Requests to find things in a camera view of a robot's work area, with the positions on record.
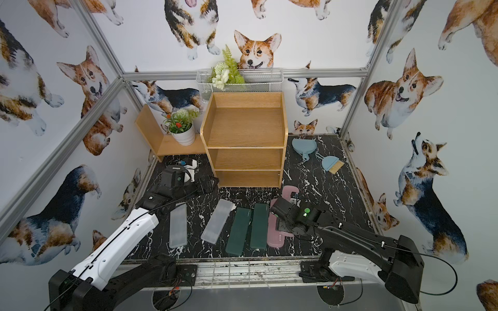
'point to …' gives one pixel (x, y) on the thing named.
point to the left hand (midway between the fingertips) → (210, 177)
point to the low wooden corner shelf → (165, 144)
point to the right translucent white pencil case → (216, 221)
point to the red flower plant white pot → (180, 124)
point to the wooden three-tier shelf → (245, 135)
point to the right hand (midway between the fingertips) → (286, 220)
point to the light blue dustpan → (305, 146)
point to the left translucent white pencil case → (178, 225)
